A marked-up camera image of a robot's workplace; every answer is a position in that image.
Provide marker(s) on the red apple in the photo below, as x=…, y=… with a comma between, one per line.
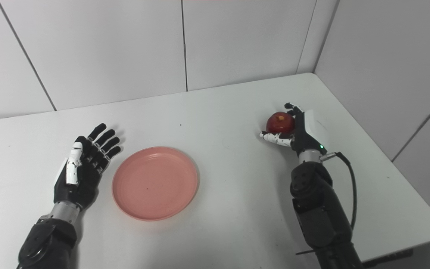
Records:
x=279, y=123

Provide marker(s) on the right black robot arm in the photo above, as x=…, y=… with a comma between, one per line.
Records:
x=321, y=213

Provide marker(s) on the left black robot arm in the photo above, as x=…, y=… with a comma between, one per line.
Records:
x=47, y=243

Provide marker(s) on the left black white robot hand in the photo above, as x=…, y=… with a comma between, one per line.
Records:
x=80, y=183

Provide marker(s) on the pink round plate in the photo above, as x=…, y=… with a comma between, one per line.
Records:
x=155, y=183

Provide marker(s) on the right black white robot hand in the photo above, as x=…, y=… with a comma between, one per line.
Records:
x=308, y=132

